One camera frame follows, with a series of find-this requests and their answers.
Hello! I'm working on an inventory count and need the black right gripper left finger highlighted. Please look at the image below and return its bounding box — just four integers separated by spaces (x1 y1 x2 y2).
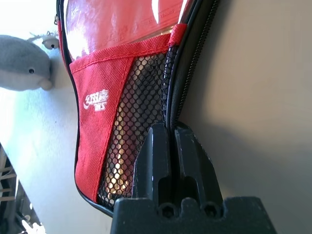
133 123 171 208

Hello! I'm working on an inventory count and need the red black paddle case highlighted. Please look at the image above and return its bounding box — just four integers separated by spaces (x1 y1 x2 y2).
54 0 220 217

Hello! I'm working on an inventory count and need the grey plush whale keychain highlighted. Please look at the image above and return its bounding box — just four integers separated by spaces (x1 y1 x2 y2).
0 30 60 93

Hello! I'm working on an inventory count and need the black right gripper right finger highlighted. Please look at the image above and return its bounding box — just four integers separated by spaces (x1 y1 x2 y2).
174 121 224 205

